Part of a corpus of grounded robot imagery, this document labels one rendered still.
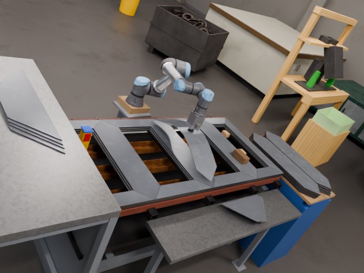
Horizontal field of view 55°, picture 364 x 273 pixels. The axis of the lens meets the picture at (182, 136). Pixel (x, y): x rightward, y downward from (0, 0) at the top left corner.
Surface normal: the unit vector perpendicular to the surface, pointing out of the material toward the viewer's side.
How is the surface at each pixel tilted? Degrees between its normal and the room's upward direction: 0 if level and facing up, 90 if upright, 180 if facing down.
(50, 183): 0
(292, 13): 90
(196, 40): 90
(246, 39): 90
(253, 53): 90
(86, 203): 0
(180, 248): 0
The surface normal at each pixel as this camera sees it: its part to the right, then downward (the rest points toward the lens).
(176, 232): 0.37, -0.79
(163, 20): -0.48, 0.29
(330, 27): -0.69, 0.11
